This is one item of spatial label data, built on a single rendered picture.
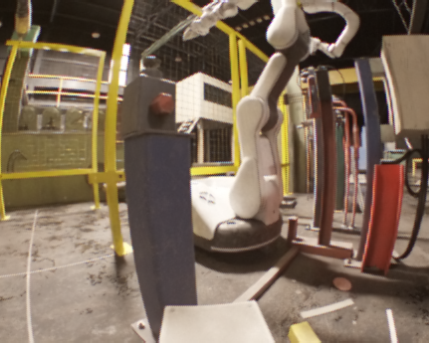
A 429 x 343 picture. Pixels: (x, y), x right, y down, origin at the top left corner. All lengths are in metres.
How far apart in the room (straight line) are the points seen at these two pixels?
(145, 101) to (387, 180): 0.89
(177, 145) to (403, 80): 0.79
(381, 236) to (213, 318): 0.82
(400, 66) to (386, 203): 0.54
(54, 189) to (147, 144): 2.43
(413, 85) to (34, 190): 3.18
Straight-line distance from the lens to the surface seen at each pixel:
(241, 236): 0.87
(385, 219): 0.95
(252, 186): 0.87
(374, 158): 0.94
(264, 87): 0.96
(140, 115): 0.40
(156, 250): 0.39
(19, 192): 2.77
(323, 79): 1.06
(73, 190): 2.75
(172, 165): 0.38
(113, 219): 1.09
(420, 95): 0.84
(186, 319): 0.28
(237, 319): 0.27
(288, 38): 0.95
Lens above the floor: 0.48
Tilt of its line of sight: 3 degrees down
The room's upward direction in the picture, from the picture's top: 1 degrees counter-clockwise
